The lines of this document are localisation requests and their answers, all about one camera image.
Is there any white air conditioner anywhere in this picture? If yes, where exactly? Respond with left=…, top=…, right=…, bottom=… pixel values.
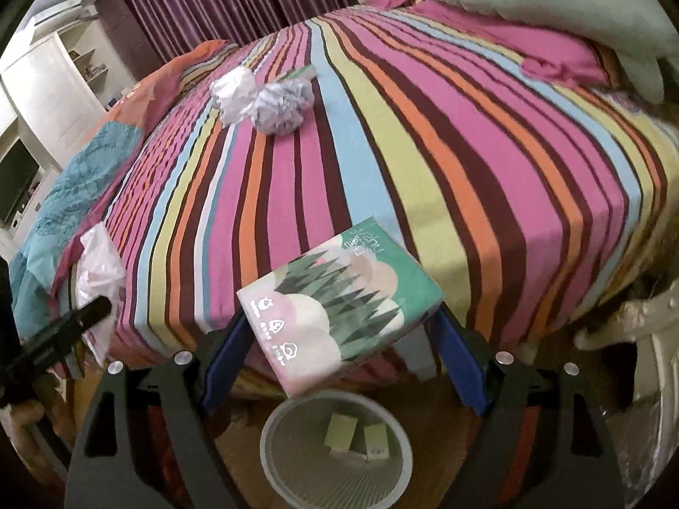
left=29, top=6, right=101, bottom=31

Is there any white shelf unit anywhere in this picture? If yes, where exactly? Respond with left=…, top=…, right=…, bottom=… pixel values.
left=58, top=21, right=140, bottom=112

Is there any white television cabinet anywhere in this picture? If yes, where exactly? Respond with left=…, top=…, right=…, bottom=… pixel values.
left=0, top=90, right=59, bottom=255

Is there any white wardrobe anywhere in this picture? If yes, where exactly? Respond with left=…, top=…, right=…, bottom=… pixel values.
left=0, top=29, right=104, bottom=133

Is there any white mesh waste basket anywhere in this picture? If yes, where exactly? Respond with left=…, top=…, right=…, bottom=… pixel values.
left=260, top=389, right=413, bottom=509

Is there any purple curtain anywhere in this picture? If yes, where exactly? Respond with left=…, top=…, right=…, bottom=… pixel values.
left=98, top=0, right=367, bottom=72

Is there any blue and orange quilt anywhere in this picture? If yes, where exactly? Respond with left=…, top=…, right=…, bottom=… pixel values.
left=8, top=39, right=239, bottom=340

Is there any printed paper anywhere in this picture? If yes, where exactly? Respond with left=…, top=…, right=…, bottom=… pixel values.
left=255, top=77, right=314, bottom=136

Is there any green and pink tissue packet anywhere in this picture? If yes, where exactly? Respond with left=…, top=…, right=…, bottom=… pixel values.
left=236, top=216, right=445, bottom=398

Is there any green dog-shaped pillow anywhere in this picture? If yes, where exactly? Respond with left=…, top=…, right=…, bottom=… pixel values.
left=421, top=0, right=679, bottom=106

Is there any green box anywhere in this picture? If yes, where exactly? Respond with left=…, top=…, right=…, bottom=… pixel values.
left=363, top=423, right=391, bottom=462
left=325, top=414, right=362, bottom=457

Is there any plain white paper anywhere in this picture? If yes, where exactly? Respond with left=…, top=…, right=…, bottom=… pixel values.
left=209, top=66, right=262, bottom=128

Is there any large ornate white nightstand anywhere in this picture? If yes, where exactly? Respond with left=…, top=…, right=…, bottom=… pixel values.
left=573, top=286, right=679, bottom=489

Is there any black television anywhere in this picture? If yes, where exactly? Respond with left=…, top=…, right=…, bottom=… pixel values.
left=0, top=135, right=42, bottom=224

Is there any large pink pillow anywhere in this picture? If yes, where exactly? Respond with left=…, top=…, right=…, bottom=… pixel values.
left=411, top=0, right=611, bottom=88

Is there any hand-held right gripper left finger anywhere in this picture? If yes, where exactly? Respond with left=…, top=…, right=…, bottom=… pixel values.
left=65, top=312, right=253, bottom=509

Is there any white plastic wrapper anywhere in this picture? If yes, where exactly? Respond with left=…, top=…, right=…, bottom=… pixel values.
left=74, top=221, right=128, bottom=366

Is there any thin green patterned wrapper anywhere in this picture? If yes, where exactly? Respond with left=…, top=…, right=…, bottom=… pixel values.
left=276, top=64, right=319, bottom=86

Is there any striped colourful bed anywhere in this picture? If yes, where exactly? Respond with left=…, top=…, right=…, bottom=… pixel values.
left=16, top=0, right=679, bottom=393

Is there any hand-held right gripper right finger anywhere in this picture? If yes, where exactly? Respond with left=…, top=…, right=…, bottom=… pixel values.
left=432, top=305, right=627, bottom=509

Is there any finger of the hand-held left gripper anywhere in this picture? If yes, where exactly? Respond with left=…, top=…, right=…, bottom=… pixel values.
left=5, top=296, right=114, bottom=378

